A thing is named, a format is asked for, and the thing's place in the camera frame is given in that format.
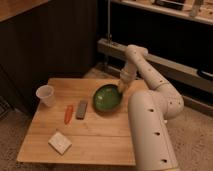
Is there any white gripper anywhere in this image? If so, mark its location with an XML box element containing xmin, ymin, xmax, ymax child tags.
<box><xmin>118</xmin><ymin>70</ymin><xmax>134</xmax><ymax>93</ymax></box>

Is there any green ceramic bowl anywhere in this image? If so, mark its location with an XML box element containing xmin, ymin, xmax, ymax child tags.
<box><xmin>93</xmin><ymin>84</ymin><xmax>123</xmax><ymax>113</ymax></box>

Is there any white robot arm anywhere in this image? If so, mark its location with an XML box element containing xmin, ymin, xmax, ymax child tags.
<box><xmin>118</xmin><ymin>45</ymin><xmax>184</xmax><ymax>171</ymax></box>

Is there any vertical metal pole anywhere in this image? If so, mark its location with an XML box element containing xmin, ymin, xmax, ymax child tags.
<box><xmin>107</xmin><ymin>0</ymin><xmax>111</xmax><ymax>43</ymax></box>

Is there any grey rectangular block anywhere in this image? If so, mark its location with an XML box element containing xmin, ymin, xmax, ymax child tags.
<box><xmin>76</xmin><ymin>100</ymin><xmax>88</xmax><ymax>119</ymax></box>

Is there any orange carrot toy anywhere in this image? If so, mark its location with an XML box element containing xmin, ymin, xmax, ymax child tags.
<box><xmin>64</xmin><ymin>105</ymin><xmax>73</xmax><ymax>124</ymax></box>

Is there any wooden table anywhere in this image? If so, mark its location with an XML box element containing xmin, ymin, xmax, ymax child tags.
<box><xmin>17</xmin><ymin>78</ymin><xmax>147</xmax><ymax>166</ymax></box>

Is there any clear plastic cup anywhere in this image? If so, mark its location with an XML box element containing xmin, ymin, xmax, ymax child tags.
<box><xmin>36</xmin><ymin>85</ymin><xmax>54</xmax><ymax>107</ymax></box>

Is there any white square sponge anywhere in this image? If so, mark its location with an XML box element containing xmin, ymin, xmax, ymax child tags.
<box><xmin>48</xmin><ymin>131</ymin><xmax>72</xmax><ymax>155</ymax></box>

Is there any background shelf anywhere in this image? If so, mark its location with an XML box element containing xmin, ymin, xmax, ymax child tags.
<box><xmin>111</xmin><ymin>0</ymin><xmax>213</xmax><ymax>26</ymax></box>

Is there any metal beam rail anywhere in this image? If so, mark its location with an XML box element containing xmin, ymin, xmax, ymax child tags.
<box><xmin>97</xmin><ymin>38</ymin><xmax>213</xmax><ymax>93</ymax></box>

